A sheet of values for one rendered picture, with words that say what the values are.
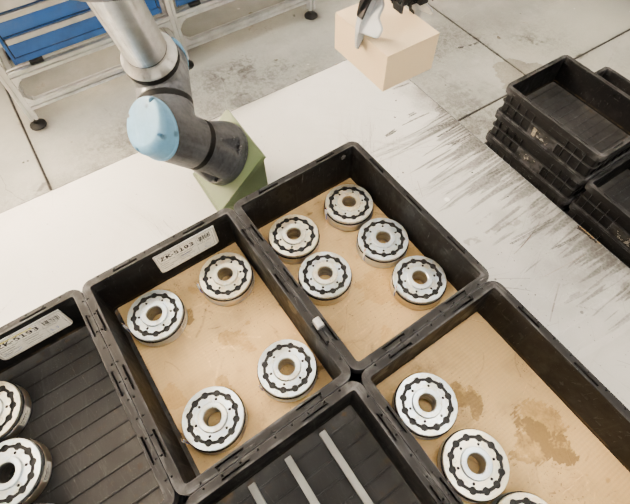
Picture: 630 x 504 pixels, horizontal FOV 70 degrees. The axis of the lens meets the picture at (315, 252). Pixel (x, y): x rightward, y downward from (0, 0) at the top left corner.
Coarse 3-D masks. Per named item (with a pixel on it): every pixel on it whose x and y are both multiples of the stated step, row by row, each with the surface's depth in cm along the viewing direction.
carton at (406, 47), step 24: (384, 0) 87; (336, 24) 87; (384, 24) 83; (408, 24) 83; (336, 48) 91; (360, 48) 84; (384, 48) 79; (408, 48) 80; (432, 48) 84; (384, 72) 81; (408, 72) 85
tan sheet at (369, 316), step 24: (312, 216) 96; (384, 216) 96; (336, 240) 93; (288, 264) 91; (360, 264) 90; (360, 288) 88; (384, 288) 88; (336, 312) 85; (360, 312) 85; (384, 312) 85; (408, 312) 85; (360, 336) 83; (384, 336) 83; (360, 360) 80
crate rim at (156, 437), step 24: (216, 216) 85; (168, 240) 82; (120, 264) 80; (264, 264) 79; (288, 288) 77; (96, 312) 75; (120, 360) 71; (336, 360) 70; (336, 384) 68; (144, 408) 67; (264, 432) 65; (168, 456) 64; (240, 456) 63; (192, 480) 62
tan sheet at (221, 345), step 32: (160, 288) 88; (192, 288) 88; (256, 288) 88; (192, 320) 85; (224, 320) 85; (256, 320) 84; (288, 320) 84; (160, 352) 82; (192, 352) 82; (224, 352) 81; (256, 352) 81; (160, 384) 79; (192, 384) 79; (224, 384) 78; (256, 384) 78; (320, 384) 78; (256, 416) 76; (192, 448) 73
